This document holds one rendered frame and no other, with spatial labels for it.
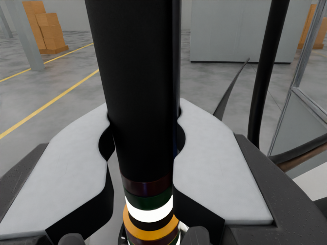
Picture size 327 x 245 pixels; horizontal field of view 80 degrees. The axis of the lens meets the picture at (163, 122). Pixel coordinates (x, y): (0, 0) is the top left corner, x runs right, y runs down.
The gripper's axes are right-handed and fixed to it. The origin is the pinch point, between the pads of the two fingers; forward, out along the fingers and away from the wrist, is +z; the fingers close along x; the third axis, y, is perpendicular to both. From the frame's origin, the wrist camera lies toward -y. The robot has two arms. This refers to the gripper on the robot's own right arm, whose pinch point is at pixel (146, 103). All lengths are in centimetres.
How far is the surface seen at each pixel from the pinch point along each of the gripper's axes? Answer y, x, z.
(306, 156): 11.1, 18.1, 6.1
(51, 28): 77, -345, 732
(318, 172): 27.0, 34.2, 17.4
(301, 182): 30.1, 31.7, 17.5
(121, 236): 28.9, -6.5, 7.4
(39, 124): 151, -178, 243
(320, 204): 13.3, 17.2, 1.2
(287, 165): 10.9, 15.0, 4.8
